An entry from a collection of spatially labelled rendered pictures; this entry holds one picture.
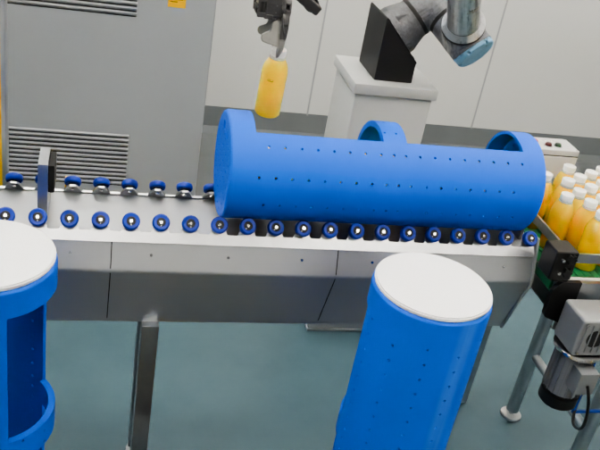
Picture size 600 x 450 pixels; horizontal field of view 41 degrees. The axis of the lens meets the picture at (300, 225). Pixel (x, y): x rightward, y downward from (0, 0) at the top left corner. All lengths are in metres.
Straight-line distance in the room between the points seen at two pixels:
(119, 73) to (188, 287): 1.69
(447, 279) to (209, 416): 1.29
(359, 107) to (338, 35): 2.18
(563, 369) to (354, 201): 0.79
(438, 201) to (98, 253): 0.89
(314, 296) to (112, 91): 1.76
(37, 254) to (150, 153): 2.09
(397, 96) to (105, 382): 1.48
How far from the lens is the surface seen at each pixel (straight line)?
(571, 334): 2.37
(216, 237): 2.11
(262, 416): 2.98
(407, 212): 2.17
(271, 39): 1.99
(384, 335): 1.85
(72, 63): 3.68
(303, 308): 2.31
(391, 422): 1.97
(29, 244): 1.83
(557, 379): 2.46
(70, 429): 2.88
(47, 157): 2.11
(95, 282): 2.15
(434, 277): 1.92
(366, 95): 2.95
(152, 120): 3.77
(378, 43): 2.98
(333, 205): 2.09
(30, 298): 1.74
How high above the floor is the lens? 1.99
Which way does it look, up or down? 28 degrees down
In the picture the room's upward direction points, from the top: 11 degrees clockwise
